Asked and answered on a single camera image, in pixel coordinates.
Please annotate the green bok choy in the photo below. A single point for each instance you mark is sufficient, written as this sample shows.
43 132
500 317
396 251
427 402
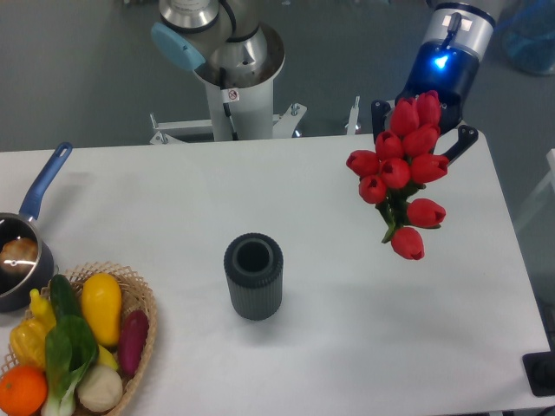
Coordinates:
70 350

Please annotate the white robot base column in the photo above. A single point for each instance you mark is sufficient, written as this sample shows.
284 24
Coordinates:
226 46

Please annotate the dark grey ribbed vase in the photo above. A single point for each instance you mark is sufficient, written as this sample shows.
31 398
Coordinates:
253 264

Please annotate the orange fruit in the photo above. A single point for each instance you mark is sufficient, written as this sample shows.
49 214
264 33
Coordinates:
23 390

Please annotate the metal base frame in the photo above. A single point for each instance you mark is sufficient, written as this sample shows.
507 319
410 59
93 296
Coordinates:
230 124

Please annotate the blue handled saucepan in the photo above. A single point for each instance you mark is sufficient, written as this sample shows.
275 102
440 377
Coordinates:
14 288

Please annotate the small yellow pepper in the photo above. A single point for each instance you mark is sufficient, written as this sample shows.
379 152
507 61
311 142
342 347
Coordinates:
42 309

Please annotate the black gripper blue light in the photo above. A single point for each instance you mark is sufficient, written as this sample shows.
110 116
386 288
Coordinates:
449 72

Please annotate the dark green cucumber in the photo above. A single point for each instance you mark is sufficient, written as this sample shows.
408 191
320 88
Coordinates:
62 298

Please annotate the yellow squash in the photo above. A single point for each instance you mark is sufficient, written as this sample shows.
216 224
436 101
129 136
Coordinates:
101 308

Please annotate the red tulip bouquet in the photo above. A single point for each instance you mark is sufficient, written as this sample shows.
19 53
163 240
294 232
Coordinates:
401 164

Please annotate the blue translucent container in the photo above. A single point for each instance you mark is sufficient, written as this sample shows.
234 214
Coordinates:
528 41

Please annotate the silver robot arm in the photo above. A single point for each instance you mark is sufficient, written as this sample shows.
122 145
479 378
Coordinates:
466 25

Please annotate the purple eggplant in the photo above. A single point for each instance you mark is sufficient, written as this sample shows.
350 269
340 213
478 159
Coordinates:
132 341

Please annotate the yellow bell pepper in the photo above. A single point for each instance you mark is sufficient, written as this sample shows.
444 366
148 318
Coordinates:
28 343

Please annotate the bread roll in pan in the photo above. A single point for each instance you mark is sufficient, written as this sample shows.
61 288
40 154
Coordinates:
18 256

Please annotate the white garlic bulb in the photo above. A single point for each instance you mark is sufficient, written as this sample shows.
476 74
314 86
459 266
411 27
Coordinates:
100 389

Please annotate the black device at table edge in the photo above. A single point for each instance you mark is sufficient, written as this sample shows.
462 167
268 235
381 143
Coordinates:
539 369

